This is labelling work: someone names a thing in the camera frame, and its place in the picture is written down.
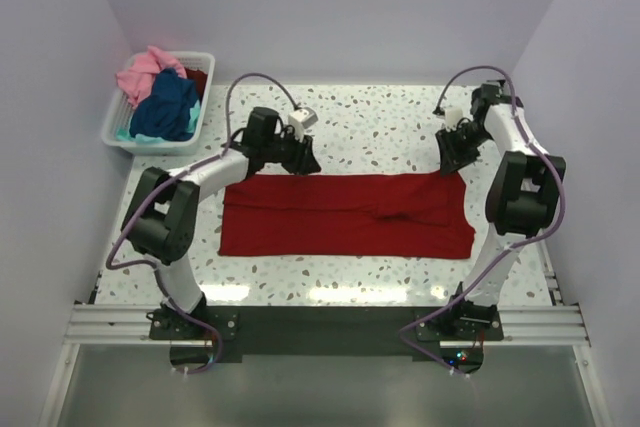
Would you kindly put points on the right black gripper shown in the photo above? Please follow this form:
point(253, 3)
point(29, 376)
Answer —
point(451, 159)

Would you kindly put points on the white plastic laundry basket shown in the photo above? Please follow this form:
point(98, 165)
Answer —
point(120, 112)

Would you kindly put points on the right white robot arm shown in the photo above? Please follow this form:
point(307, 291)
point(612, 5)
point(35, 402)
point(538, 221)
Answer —
point(521, 203)

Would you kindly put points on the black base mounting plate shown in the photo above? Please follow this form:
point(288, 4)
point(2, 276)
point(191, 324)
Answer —
point(228, 334)

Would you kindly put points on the light teal t shirt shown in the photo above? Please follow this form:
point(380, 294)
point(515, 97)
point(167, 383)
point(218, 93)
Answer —
point(123, 134)

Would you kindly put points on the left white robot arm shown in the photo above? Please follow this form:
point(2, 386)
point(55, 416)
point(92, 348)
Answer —
point(161, 218)

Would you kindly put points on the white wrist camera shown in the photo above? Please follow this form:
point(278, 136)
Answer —
point(301, 120)
point(454, 118)

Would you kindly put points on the pink t shirt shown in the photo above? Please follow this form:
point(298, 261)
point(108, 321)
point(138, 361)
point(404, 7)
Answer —
point(136, 81)

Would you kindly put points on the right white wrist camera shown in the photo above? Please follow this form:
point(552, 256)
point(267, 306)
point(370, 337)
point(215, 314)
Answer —
point(454, 118)

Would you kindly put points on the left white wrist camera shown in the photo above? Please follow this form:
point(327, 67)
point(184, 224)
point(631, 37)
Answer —
point(301, 120)

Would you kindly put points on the dark blue t shirt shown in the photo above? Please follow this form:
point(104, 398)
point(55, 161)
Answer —
point(166, 111)

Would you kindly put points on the dark red t shirt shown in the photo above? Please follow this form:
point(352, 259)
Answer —
point(200, 80)

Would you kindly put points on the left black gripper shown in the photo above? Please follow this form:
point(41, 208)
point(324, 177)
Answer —
point(304, 162)

